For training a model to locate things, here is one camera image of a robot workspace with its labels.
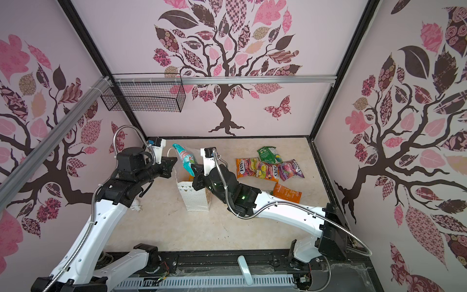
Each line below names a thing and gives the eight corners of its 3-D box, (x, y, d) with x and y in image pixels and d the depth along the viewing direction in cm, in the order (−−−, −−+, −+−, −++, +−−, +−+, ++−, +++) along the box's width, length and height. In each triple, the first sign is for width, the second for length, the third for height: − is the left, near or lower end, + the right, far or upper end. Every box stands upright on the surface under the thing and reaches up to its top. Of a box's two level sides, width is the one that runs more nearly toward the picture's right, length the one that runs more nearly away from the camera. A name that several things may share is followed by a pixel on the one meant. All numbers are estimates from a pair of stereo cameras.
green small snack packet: (258, 163, 107) (259, 160, 106) (257, 148, 115) (257, 146, 113) (282, 163, 107) (282, 160, 105) (279, 148, 115) (279, 146, 113)
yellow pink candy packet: (256, 180, 100) (256, 176, 97) (255, 165, 107) (255, 161, 104) (279, 180, 100) (281, 176, 97) (277, 164, 107) (278, 160, 104)
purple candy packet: (282, 180, 101) (283, 176, 97) (276, 165, 108) (278, 161, 104) (301, 178, 102) (303, 174, 98) (295, 163, 109) (296, 159, 105)
